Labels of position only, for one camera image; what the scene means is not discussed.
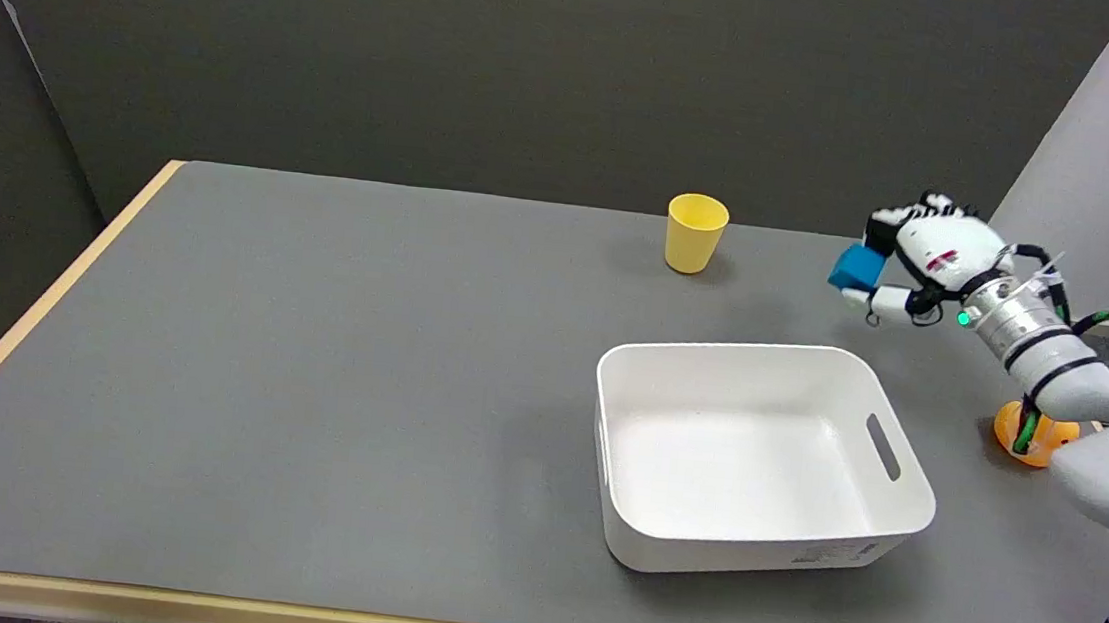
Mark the white plastic box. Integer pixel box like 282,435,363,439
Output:
579,327,950,598

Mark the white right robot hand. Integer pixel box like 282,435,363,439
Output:
837,185,1021,336

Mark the orange round toy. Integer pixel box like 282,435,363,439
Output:
991,398,1084,472

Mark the blue cube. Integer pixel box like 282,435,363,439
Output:
826,240,889,295

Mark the yellow plastic cup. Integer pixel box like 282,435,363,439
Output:
662,191,732,278

